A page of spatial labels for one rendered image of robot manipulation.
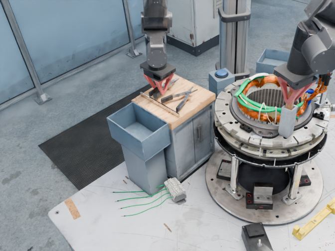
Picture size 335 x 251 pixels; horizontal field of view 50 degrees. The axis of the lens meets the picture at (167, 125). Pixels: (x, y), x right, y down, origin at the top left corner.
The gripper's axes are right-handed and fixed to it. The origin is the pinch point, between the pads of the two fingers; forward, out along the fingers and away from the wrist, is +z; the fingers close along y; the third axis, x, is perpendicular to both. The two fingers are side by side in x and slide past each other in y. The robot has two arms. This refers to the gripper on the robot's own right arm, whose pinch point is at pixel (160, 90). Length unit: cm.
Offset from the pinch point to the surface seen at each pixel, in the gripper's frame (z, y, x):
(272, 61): 5.2, 12.9, 45.3
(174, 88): 2.0, 0.9, 5.6
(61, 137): 109, -133, 11
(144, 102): 2.2, -1.3, -6.0
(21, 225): 110, -84, -47
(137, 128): 10.3, -1.4, -10.3
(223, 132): 2.3, 26.4, -0.5
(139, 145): 4.6, 10.5, -18.8
